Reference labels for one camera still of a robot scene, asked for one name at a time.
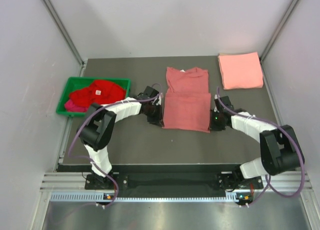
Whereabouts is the salmon pink t-shirt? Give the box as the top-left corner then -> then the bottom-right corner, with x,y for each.
163,67 -> 212,133

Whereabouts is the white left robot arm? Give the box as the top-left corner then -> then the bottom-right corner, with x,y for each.
77,86 -> 164,189

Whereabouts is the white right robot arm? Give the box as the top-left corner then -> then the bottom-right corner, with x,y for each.
210,95 -> 305,188

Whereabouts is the folded light pink t-shirt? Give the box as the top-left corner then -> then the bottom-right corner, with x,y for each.
218,52 -> 264,90

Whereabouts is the red t-shirt in bin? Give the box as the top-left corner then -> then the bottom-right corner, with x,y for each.
69,79 -> 127,107

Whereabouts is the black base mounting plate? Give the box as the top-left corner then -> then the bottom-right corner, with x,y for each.
57,164 -> 263,198

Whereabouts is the magenta t-shirt in bin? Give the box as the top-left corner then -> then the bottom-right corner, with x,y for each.
64,99 -> 88,113

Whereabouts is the green plastic bin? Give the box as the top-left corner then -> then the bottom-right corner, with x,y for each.
56,77 -> 131,117

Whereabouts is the grey slotted cable duct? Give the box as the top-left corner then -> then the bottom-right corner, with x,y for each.
50,192 -> 253,202

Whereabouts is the aluminium frame rail front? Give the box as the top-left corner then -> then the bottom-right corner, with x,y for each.
40,171 -> 302,192

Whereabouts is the aluminium left corner post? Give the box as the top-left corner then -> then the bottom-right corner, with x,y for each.
41,0 -> 85,66

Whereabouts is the aluminium corner post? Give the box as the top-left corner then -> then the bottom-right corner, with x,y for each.
41,0 -> 85,66
259,0 -> 301,63

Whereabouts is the aluminium right corner post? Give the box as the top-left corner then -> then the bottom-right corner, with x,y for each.
259,0 -> 301,63

